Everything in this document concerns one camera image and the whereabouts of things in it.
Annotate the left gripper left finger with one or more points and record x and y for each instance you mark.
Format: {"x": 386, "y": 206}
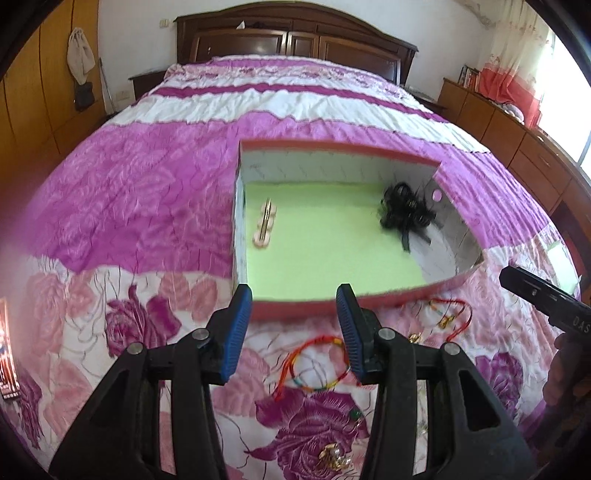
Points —
{"x": 206, "y": 357}

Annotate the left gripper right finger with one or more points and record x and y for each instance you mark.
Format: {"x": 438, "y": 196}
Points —
{"x": 381, "y": 356}

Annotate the pink hair clip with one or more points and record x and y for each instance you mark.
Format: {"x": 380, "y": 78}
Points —
{"x": 261, "y": 238}

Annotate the black feather hair accessory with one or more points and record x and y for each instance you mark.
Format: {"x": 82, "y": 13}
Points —
{"x": 404, "y": 210}

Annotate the green bead jewelry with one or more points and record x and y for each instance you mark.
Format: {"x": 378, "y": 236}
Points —
{"x": 355, "y": 416}

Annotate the red cardboard jewelry box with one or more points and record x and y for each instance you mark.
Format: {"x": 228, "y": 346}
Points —
{"x": 327, "y": 230}

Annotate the right hand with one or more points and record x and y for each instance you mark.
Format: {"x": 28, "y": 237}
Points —
{"x": 568, "y": 380}

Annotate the small gold charm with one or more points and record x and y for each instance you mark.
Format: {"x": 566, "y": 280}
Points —
{"x": 415, "y": 338}

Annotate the gold pearl earring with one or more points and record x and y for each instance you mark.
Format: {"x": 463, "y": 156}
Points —
{"x": 334, "y": 458}

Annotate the wooden side cabinet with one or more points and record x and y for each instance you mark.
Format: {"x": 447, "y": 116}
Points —
{"x": 535, "y": 161}

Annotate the pink floral bedspread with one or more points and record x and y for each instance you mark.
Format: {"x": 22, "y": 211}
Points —
{"x": 127, "y": 247}

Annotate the red white curtain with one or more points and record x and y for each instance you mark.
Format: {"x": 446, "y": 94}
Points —
{"x": 510, "y": 74}

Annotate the left wooden nightstand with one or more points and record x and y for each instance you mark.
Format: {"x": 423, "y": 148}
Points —
{"x": 145, "y": 82}

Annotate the small black hanging bag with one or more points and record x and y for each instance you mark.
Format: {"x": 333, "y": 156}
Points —
{"x": 83, "y": 96}

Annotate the orange wooden wardrobe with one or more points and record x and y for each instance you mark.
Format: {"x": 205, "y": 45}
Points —
{"x": 40, "y": 125}

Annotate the beige hanging cloth bag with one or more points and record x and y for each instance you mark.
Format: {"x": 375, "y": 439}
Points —
{"x": 79, "y": 56}

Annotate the dark wooden headboard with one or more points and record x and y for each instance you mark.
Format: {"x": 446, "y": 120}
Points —
{"x": 292, "y": 28}

